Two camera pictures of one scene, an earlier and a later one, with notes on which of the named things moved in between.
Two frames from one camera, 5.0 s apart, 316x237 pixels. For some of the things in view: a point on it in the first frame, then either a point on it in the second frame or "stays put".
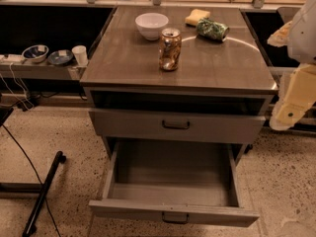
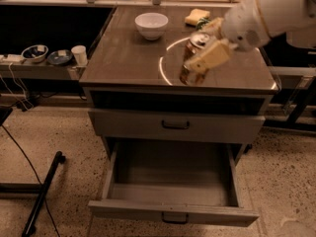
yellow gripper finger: (280, 37) → (213, 28)
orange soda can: (169, 44) → (195, 44)
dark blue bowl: (59, 57) stays put
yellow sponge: (196, 16) stays put
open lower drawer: (176, 183) stays put
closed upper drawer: (177, 126) stays put
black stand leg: (34, 188) stays put
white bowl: (151, 24) stays put
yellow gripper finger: (297, 94) → (214, 55)
